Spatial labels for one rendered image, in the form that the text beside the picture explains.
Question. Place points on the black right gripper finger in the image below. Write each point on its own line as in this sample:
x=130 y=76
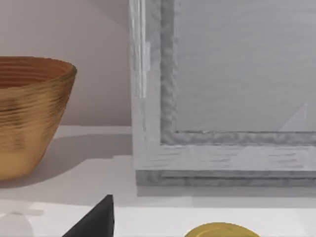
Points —
x=101 y=219

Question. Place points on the yellow round object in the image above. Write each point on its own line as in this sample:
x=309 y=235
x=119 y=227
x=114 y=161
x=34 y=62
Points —
x=219 y=230

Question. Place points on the brown woven basket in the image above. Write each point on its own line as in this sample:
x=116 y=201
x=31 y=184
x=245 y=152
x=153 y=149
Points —
x=29 y=118

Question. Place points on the grey cabinet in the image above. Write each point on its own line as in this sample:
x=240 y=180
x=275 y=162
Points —
x=222 y=98

